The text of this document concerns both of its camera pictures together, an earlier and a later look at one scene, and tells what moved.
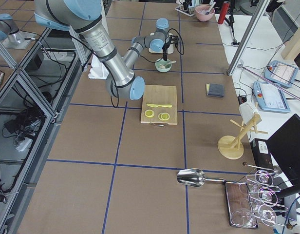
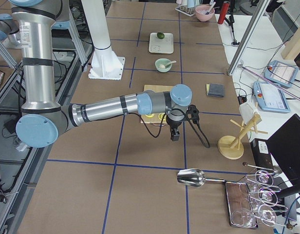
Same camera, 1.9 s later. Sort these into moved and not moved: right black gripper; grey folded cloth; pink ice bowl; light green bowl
Moved: right black gripper
Not moved: light green bowl; pink ice bowl; grey folded cloth
